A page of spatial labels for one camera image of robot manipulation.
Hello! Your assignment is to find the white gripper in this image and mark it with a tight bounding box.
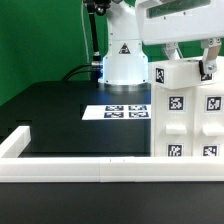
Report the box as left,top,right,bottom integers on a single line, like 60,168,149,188
135,0,224,75

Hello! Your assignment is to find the white cabinet body box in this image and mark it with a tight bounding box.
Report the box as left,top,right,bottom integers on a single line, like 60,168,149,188
151,83,224,157

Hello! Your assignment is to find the white U-shaped workspace fence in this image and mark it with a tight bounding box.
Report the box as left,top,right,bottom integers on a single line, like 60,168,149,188
0,126,224,182

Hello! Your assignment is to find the black cable bundle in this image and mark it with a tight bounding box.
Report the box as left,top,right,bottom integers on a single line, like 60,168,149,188
60,0,104,82

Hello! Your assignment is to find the white cabinet top block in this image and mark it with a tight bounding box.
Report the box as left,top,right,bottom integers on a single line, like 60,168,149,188
149,56,224,90

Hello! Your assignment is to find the white base marker sheet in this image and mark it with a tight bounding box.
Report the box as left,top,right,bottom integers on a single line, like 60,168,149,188
82,104,151,120

